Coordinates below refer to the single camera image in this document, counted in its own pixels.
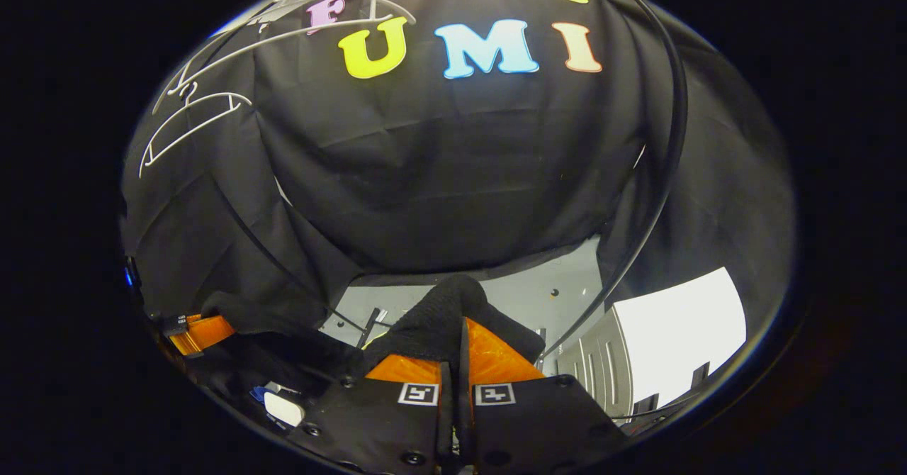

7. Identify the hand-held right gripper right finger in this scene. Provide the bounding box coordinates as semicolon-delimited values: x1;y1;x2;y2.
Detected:
457;317;629;475

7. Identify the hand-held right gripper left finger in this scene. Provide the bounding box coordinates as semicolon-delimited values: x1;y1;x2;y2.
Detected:
294;353;456;475

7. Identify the black backdrop cloth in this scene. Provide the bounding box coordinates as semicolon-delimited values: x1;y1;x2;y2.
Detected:
120;0;798;320

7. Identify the white ribbed storage box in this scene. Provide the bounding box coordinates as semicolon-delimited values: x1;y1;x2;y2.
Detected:
556;267;748;419

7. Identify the white plastic hanger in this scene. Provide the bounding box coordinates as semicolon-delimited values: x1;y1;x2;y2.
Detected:
152;0;417;116
140;92;253;178

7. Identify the small white object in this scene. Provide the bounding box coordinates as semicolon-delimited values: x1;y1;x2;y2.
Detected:
249;383;307;428

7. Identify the black metal clothes rack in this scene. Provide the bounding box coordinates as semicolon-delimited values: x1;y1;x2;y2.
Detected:
142;0;689;362

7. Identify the black knit garment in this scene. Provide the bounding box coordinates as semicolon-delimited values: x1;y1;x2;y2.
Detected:
191;273;546;405

